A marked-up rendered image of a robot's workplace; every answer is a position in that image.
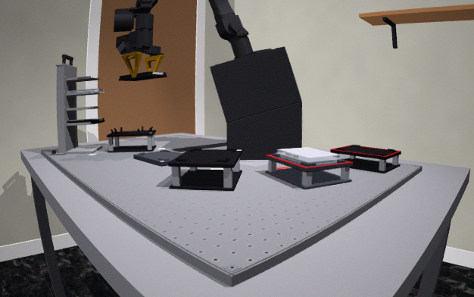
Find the white microplate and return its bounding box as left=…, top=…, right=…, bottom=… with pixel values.
left=277, top=147, right=341, bottom=165

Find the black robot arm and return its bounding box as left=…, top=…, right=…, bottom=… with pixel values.
left=114, top=0, right=271, bottom=59

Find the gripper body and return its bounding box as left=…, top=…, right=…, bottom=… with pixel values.
left=123, top=29, right=164, bottom=57

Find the dark grey shelf rack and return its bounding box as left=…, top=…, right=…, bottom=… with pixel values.
left=57, top=64, right=103, bottom=154

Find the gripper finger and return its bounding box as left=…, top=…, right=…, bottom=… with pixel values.
left=145, top=55, right=164, bottom=72
left=123, top=52, right=142, bottom=78

